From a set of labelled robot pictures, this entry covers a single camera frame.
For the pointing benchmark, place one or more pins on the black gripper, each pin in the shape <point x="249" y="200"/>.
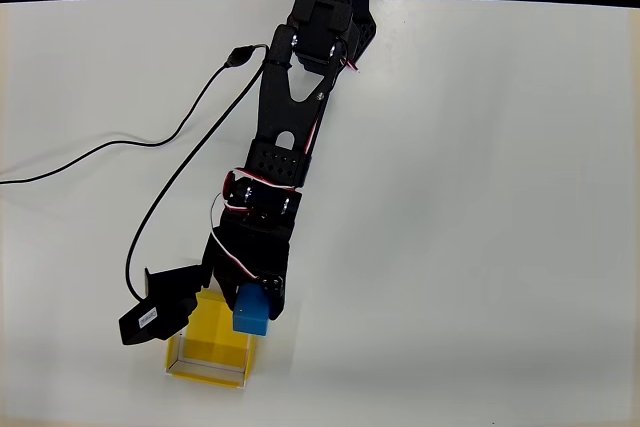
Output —
<point x="231" y="281"/>

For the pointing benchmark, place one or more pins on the blue cube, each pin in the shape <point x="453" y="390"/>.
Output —
<point x="250" y="317"/>

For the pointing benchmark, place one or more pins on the yellow open box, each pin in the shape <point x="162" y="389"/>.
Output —
<point x="215" y="344"/>

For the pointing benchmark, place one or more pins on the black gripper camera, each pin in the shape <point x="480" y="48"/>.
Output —
<point x="160" y="312"/>

